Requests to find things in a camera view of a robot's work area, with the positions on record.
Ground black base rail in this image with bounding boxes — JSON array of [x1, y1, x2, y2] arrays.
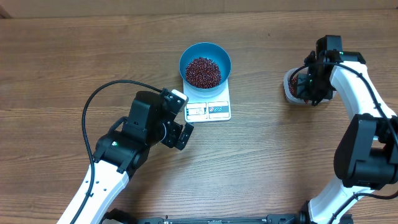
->
[[99, 208, 354, 224]]

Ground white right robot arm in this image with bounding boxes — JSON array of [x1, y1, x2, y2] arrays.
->
[[286, 35, 397, 223]]

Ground red adzuki beans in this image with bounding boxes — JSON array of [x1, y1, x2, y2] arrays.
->
[[287, 76, 297, 97]]

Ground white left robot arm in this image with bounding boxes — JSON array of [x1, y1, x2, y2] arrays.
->
[[59, 89, 193, 223]]

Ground blue plastic bowl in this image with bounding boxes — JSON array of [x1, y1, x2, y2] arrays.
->
[[178, 42, 232, 91]]

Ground red beans in bowl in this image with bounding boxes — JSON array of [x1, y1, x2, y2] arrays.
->
[[185, 57, 221, 89]]

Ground clear plastic bean container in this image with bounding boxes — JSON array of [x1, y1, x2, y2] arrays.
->
[[282, 67, 338, 105]]

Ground white digital kitchen scale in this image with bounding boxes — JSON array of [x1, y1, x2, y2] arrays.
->
[[183, 80, 231, 123]]

